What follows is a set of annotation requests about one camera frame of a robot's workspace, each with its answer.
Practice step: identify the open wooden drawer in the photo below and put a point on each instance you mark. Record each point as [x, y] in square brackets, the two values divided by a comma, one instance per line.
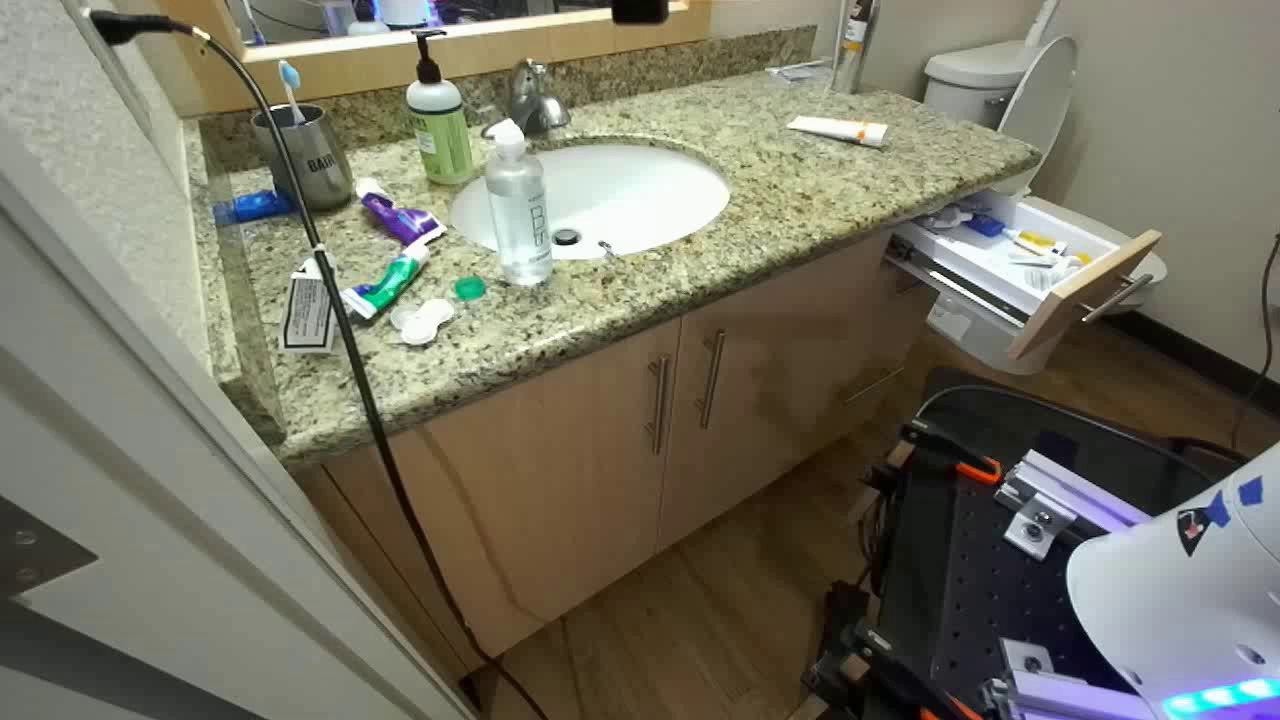
[1064, 302]

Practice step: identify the white oval sink basin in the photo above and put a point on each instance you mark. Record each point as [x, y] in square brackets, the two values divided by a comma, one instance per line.
[624, 194]

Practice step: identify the green pump soap bottle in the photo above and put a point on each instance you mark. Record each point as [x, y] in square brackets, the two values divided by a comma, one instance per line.
[443, 141]

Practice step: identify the white toilet lid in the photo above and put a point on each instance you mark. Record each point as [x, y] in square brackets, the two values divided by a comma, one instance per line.
[1040, 93]

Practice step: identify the chrome faucet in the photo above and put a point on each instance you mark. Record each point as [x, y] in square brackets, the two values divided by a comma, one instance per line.
[532, 102]

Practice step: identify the slim spray can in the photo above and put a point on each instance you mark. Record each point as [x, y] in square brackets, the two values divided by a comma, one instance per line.
[854, 45]

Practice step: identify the white cream tube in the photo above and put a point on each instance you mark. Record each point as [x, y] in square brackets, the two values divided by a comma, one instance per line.
[834, 128]

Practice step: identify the white toilet tank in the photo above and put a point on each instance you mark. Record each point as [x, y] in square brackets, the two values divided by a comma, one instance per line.
[972, 80]

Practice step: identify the wide wooden cabinet door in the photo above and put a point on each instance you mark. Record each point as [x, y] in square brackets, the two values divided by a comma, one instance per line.
[532, 493]

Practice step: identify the narrow wooden cabinet door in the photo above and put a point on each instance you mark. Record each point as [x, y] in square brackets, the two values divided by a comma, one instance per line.
[787, 375]

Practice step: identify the clear sanitizer bottle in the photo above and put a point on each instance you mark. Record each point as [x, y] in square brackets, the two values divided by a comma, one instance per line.
[521, 214]

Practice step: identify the green toothpaste tube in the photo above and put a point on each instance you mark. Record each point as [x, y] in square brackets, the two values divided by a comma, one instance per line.
[389, 283]

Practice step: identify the blue white toothbrush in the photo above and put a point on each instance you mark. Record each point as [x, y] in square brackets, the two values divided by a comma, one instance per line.
[289, 80]

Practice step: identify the wall mirror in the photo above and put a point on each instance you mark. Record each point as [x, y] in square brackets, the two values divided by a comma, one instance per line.
[464, 8]

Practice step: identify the purple toothpaste tube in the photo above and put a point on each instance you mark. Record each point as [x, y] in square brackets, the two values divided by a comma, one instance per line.
[402, 217]

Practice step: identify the black robot cart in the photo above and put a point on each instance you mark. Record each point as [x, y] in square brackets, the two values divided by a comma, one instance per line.
[960, 572]

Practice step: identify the white contact lens case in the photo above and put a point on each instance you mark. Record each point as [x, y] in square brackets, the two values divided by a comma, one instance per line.
[425, 327]

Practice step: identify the grey toothbrush cup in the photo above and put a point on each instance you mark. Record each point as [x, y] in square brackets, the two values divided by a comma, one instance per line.
[319, 165]

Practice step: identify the light wooden cabinet panel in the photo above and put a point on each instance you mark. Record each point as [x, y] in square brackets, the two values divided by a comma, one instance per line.
[347, 63]

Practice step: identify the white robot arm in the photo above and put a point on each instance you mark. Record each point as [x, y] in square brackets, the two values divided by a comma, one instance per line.
[1184, 603]

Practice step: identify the white door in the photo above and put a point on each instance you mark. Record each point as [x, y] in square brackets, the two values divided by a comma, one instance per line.
[135, 504]

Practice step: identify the purple mounting bracket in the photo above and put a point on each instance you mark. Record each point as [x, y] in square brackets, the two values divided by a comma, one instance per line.
[1064, 501]

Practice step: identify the blue flat object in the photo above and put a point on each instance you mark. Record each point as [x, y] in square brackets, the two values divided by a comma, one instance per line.
[248, 204]

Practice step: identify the green round cap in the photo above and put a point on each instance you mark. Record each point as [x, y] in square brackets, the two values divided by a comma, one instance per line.
[470, 290]

